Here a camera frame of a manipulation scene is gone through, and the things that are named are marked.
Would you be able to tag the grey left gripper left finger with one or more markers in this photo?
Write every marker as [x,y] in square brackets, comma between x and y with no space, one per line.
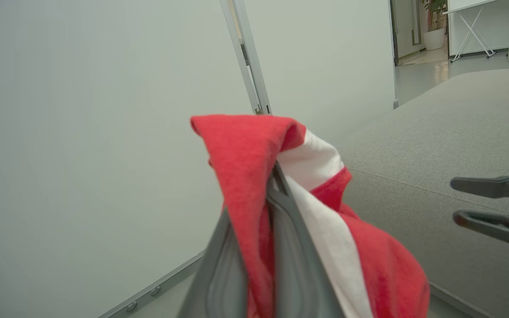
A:
[214,282]

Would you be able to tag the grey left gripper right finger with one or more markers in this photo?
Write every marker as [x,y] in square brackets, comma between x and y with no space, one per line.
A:
[298,274]

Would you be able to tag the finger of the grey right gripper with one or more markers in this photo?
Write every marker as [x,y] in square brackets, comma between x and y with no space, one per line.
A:
[502,187]
[506,229]

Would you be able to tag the red and white garment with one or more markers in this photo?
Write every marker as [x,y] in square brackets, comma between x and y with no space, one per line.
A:
[241,154]

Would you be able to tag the grey fabric sofa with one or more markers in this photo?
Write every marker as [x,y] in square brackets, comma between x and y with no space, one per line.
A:
[457,132]

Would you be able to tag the white plant pot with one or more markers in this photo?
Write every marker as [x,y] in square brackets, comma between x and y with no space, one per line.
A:
[434,39]

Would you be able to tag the white folding table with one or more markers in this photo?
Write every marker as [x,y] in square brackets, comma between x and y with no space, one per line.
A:
[473,26]

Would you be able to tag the green potted plant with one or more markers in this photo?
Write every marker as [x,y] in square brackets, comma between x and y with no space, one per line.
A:
[435,11]

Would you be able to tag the grey partition base rail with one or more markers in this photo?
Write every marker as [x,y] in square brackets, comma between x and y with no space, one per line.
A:
[157,286]

